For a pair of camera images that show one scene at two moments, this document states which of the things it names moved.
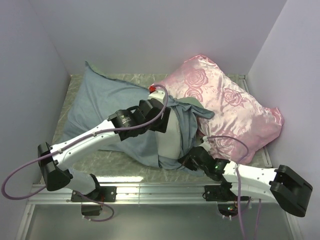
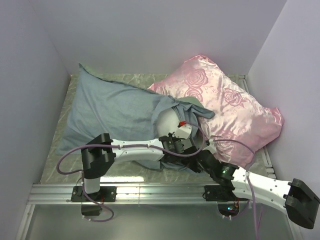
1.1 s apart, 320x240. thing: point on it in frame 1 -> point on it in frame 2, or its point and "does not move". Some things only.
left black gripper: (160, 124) -> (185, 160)
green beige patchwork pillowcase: (100, 96) does not move
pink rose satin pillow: (241, 128) does not move
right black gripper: (186, 161) does not move
